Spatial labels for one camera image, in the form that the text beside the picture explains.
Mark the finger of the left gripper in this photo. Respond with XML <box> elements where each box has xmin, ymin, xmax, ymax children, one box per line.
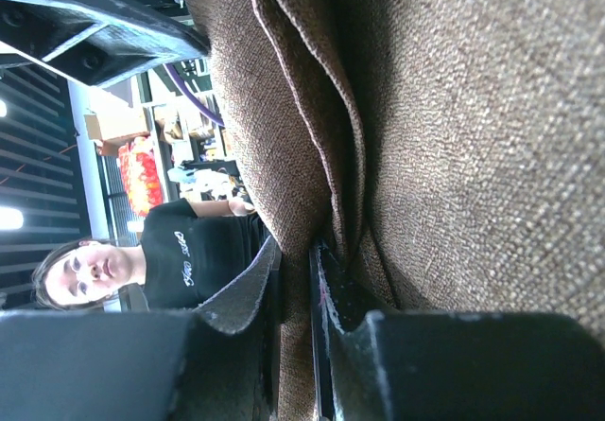
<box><xmin>1</xmin><ymin>0</ymin><xmax>210</xmax><ymax>87</ymax></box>

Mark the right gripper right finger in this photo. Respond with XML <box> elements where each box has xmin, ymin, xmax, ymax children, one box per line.
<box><xmin>309</xmin><ymin>242</ymin><xmax>604</xmax><ymax>420</ymax></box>

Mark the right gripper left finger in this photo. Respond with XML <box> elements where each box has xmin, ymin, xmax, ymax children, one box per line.
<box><xmin>1</xmin><ymin>238</ymin><xmax>282</xmax><ymax>420</ymax></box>

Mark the brown cloth napkin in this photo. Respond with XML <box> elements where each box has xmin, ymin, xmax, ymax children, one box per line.
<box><xmin>185</xmin><ymin>0</ymin><xmax>604</xmax><ymax>420</ymax></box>

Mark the person in black shirt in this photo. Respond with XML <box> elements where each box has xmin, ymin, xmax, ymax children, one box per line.
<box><xmin>32</xmin><ymin>198</ymin><xmax>270</xmax><ymax>310</ymax></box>

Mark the red yellow object pile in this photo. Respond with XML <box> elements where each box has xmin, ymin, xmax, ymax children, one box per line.
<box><xmin>118</xmin><ymin>136</ymin><xmax>164</xmax><ymax>217</ymax></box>

